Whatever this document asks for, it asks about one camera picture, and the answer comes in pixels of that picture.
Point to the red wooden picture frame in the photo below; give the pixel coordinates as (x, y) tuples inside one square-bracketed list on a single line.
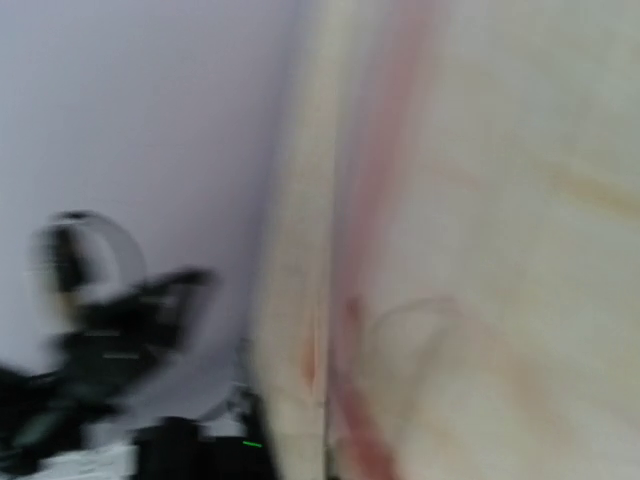
[(349, 104)]

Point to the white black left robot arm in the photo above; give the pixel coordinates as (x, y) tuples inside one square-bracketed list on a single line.
[(32, 431)]

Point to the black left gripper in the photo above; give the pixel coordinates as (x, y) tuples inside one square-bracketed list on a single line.
[(116, 343)]

